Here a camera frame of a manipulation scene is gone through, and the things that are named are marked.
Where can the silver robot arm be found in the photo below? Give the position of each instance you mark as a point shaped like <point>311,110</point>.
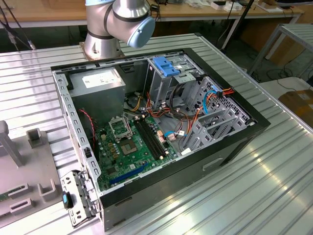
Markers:
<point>127,14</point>

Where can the metal disk bay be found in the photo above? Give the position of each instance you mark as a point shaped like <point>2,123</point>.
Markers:
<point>230,115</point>

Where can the black RAM slot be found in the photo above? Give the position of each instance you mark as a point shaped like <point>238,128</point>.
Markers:
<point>156,136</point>
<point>149,139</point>
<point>153,137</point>
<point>146,140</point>

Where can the metal optical drive bay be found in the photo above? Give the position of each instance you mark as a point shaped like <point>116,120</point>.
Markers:
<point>159,85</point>

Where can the green motherboard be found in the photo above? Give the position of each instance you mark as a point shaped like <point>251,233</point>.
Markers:
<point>146,156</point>

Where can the CPU socket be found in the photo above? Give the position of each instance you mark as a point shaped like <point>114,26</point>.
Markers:
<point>127,147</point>

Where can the blue plastic bay latch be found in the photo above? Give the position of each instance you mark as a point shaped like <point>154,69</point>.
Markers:
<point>166,67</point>

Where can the grey power supply unit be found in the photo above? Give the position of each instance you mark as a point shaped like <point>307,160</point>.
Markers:
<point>97,98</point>

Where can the blue expansion slot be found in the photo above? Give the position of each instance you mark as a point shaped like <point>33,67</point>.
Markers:
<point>128,174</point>

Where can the black PC case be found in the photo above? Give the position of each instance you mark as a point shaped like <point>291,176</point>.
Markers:
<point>159,195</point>

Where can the long wooden desk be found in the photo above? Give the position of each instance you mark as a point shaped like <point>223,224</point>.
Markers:
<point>195,12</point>

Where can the blue VGA port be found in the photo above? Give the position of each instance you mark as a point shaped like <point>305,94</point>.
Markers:
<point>65,199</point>

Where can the small white box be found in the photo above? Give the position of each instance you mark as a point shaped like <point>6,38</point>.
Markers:
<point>233,7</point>
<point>220,5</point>

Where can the grey parts rack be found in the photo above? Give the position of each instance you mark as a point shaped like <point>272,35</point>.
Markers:
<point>36,171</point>

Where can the black tripod pole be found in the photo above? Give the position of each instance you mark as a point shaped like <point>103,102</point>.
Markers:
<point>245,15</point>

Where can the green RAM stick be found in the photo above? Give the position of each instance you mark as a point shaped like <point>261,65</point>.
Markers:
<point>4,197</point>

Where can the metal frame table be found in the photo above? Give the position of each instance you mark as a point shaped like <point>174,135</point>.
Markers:
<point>300,30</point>

